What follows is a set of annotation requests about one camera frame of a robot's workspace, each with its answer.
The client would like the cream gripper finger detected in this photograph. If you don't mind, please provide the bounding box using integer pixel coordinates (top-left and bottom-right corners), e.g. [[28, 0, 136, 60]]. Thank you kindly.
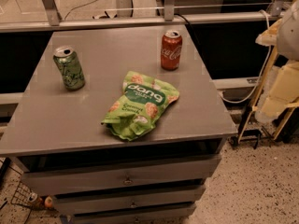
[[255, 61, 299, 123], [255, 19, 282, 47]]

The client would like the red coke can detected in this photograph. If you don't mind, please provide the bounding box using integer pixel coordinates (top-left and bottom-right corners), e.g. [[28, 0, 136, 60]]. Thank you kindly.
[[161, 30, 182, 71]]

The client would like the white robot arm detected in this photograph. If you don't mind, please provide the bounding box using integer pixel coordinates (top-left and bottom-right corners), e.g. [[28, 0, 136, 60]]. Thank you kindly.
[[255, 1, 299, 123]]

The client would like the green soda can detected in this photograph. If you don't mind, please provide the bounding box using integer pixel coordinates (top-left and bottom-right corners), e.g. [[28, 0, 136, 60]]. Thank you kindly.
[[53, 46, 85, 91]]

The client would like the top grey drawer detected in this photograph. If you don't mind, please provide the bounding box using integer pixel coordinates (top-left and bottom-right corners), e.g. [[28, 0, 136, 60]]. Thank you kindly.
[[21, 155, 221, 196]]

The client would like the grey drawer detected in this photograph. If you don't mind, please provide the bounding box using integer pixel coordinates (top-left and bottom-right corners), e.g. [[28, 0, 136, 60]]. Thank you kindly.
[[54, 185, 206, 215], [73, 203, 195, 224], [21, 155, 221, 196]]

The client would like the grey metal railing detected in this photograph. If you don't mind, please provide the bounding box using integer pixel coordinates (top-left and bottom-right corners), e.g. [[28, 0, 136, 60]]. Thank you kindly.
[[0, 0, 295, 33]]

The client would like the green dang chips bag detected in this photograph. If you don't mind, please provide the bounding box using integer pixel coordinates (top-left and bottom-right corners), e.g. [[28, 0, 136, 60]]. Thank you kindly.
[[102, 71, 179, 141]]

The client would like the bottom grey drawer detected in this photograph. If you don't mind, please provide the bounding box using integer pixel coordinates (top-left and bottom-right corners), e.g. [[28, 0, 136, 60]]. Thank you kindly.
[[73, 203, 195, 224]]

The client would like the grey drawer cabinet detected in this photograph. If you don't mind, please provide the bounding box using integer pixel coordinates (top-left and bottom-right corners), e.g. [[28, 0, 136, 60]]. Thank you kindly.
[[0, 26, 235, 224]]

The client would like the middle grey drawer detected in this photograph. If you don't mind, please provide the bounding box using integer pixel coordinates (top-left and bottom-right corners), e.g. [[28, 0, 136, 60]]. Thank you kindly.
[[54, 185, 206, 215]]

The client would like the orange fruit on floor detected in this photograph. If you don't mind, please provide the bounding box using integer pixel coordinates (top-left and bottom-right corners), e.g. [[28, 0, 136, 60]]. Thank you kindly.
[[44, 196, 53, 208]]

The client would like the yellow wooden frame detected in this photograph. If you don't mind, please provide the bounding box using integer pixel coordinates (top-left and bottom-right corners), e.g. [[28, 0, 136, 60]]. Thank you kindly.
[[237, 47, 299, 143]]

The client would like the white cable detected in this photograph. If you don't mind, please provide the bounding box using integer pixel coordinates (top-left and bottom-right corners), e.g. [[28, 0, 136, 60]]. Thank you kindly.
[[219, 9, 273, 105]]

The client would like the can in wire basket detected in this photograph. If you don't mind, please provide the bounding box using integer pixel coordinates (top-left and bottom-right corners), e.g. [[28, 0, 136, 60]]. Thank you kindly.
[[27, 192, 43, 207]]

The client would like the wire basket on floor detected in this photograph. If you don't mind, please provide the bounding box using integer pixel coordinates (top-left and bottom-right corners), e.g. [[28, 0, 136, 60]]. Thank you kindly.
[[11, 181, 41, 209]]

